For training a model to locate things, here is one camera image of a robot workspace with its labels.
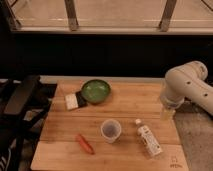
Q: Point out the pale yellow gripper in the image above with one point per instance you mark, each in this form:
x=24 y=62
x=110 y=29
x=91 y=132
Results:
x=167 y=113

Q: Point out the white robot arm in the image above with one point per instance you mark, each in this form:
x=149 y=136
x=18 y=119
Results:
x=186 y=81

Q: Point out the white and black sponge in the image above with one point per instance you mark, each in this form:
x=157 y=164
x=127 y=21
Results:
x=74 y=101

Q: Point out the white plastic bottle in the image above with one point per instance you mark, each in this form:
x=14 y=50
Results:
x=152 y=145

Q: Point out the clear plastic cup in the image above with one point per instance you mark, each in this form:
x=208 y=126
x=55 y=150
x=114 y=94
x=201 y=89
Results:
x=111 y=130

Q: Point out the green bowl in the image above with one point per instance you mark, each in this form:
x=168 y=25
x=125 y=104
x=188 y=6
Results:
x=95 y=91

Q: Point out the wooden cutting board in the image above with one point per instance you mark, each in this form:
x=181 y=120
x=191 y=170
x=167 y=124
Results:
x=125 y=133

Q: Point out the black stand frame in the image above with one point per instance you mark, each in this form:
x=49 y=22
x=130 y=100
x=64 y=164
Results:
x=22 y=105

